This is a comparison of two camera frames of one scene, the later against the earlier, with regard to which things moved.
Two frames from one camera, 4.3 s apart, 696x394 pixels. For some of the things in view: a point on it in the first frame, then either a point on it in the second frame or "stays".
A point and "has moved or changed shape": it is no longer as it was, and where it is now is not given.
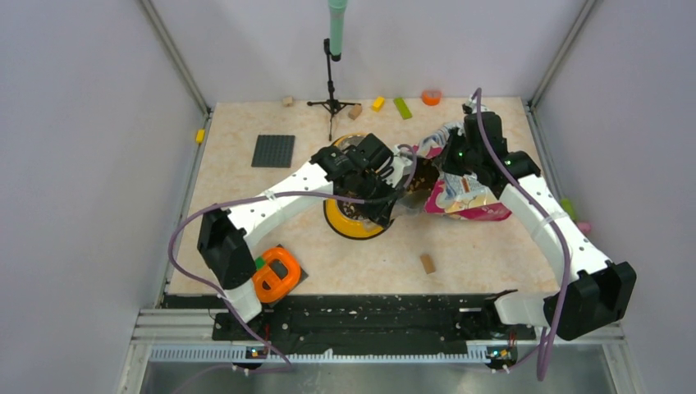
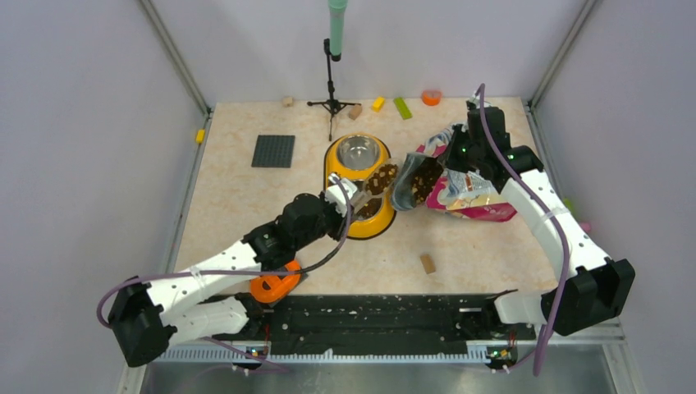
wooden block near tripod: (355, 112) stays
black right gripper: (451, 158) stays
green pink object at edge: (583, 226) stays
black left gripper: (377, 192) -> (337, 218)
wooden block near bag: (428, 263) stays
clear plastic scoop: (412, 203) has moved or changed shape
